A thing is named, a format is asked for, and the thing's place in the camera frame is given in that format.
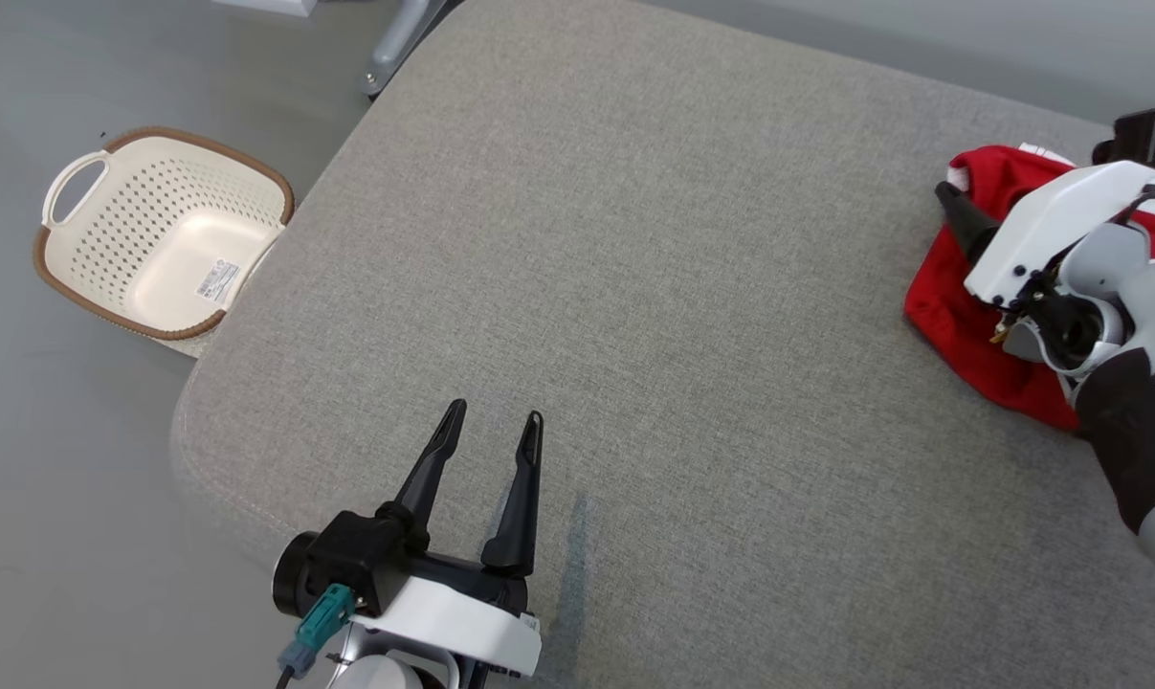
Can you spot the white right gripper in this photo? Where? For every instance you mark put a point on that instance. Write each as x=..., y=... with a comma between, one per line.
x=1046, y=230

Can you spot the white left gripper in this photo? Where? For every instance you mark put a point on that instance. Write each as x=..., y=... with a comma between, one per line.
x=453, y=612

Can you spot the red shorts with white trim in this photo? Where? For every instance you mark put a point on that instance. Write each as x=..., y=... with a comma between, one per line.
x=950, y=316

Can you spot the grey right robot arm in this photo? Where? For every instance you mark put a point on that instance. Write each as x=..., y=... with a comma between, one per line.
x=1142, y=411

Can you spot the cream laundry basket brown rim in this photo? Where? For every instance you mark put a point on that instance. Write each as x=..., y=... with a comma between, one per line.
x=166, y=239

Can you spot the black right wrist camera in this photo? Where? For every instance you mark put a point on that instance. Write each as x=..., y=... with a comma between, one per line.
x=1142, y=134

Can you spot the grey partition post with feet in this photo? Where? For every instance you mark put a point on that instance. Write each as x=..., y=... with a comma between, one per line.
x=400, y=43

